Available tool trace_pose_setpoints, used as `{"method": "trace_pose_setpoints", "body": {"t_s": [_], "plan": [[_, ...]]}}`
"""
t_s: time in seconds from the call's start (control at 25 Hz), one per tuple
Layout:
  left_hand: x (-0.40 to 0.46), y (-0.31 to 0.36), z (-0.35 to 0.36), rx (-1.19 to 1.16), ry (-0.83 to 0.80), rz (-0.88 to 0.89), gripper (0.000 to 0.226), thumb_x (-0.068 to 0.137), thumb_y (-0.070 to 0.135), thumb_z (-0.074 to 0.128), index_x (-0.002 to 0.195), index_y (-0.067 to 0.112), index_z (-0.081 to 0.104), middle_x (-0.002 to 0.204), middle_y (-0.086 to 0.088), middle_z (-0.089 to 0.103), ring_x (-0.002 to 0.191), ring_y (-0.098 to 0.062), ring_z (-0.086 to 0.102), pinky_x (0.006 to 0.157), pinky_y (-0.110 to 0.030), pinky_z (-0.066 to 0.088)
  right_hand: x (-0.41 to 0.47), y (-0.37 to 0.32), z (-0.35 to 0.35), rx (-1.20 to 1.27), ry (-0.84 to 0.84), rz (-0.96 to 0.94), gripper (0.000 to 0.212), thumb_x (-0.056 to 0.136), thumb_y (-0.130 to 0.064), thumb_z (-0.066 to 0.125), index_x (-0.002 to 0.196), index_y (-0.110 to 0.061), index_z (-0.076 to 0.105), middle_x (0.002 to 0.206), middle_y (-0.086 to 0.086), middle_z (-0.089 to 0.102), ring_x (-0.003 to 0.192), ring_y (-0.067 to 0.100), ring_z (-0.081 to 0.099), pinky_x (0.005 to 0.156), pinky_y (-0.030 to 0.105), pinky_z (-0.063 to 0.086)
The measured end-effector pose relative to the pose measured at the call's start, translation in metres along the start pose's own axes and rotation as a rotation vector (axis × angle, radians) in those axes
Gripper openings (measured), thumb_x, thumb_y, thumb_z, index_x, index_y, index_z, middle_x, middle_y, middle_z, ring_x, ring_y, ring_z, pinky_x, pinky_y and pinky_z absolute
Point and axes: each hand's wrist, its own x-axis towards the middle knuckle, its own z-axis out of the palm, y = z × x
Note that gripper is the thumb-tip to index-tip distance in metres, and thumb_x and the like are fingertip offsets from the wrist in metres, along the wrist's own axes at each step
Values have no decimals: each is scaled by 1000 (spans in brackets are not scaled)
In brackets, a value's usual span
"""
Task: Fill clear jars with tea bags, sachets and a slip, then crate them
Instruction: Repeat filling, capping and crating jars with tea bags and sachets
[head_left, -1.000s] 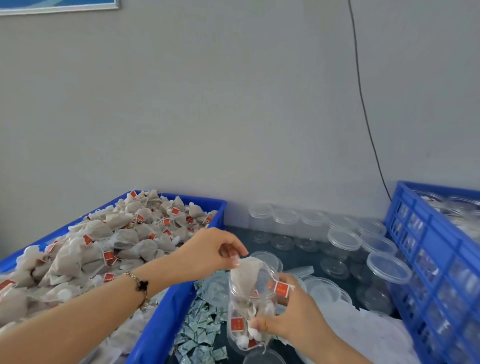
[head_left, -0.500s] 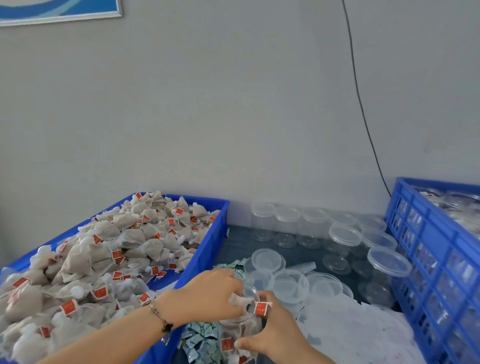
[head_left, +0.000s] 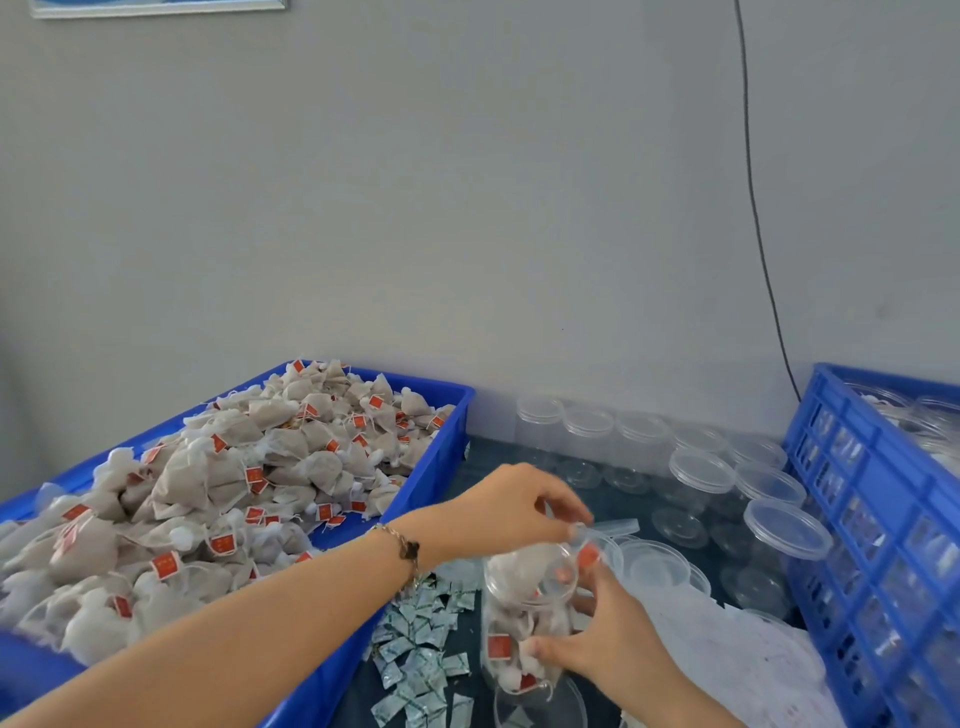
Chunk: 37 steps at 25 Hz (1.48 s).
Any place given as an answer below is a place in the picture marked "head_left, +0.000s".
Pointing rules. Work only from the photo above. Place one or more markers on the person's left hand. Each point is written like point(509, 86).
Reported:
point(503, 510)

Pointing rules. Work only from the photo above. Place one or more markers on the person's right hand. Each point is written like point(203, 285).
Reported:
point(623, 645)

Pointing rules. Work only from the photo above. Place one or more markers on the clear plastic jar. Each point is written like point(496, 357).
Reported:
point(528, 578)

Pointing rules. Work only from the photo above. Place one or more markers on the pile of white label papers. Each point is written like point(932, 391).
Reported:
point(735, 645)

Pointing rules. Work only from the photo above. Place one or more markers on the pile of green desiccant packets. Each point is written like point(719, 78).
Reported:
point(420, 638)

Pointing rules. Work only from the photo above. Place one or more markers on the group of lidded jars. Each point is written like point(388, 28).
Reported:
point(720, 473)

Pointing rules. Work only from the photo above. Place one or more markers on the blue slatted crate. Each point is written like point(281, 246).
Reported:
point(885, 540)

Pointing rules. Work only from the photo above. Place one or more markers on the pile of tea bags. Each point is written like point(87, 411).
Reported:
point(195, 495)

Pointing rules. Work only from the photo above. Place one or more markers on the person's left forearm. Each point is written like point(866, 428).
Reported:
point(225, 645)

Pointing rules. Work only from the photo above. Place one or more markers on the blue plastic tray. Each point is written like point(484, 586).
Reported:
point(435, 450)

